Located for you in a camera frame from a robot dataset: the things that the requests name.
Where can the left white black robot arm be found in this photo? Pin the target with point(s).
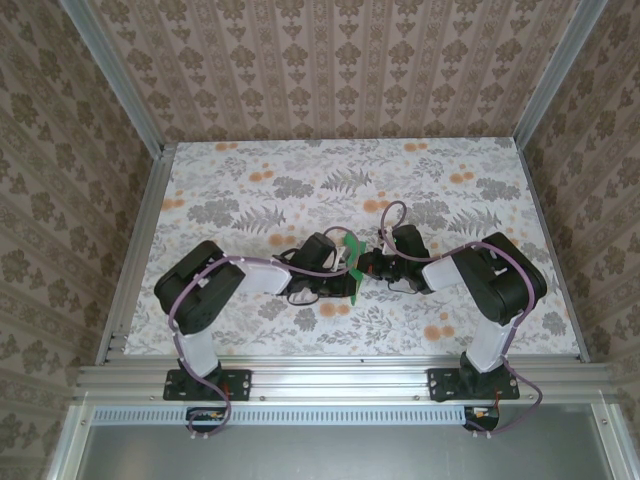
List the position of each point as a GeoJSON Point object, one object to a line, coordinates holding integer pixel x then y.
{"type": "Point", "coordinates": [200, 352]}

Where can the floral table cover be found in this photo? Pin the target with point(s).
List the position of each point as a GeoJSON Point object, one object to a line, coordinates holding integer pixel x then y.
{"type": "Point", "coordinates": [400, 165]}

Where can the aluminium frame post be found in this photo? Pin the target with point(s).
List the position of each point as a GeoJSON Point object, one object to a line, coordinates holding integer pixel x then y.
{"type": "Point", "coordinates": [555, 70]}
{"type": "Point", "coordinates": [115, 80]}

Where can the grey metal panel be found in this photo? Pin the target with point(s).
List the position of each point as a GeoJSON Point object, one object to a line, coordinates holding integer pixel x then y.
{"type": "Point", "coordinates": [325, 450]}

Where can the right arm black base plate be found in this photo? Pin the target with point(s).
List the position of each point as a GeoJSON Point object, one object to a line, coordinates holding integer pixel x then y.
{"type": "Point", "coordinates": [440, 385]}

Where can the aluminium cross rail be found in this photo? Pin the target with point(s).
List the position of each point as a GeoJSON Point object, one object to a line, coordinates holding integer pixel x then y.
{"type": "Point", "coordinates": [340, 380]}

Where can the green cloth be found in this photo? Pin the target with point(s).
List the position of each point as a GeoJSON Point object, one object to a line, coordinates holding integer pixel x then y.
{"type": "Point", "coordinates": [354, 242]}

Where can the black control board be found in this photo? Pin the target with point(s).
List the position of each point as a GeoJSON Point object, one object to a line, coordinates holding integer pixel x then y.
{"type": "Point", "coordinates": [200, 425]}
{"type": "Point", "coordinates": [482, 422]}

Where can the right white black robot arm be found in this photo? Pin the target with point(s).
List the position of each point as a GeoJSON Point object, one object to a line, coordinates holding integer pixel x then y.
{"type": "Point", "coordinates": [487, 350]}

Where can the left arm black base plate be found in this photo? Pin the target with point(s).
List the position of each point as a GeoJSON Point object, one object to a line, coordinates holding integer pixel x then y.
{"type": "Point", "coordinates": [240, 385]}

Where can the aluminium side rail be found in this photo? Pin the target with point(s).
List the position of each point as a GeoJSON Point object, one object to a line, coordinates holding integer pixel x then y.
{"type": "Point", "coordinates": [550, 250]}
{"type": "Point", "coordinates": [152, 200]}

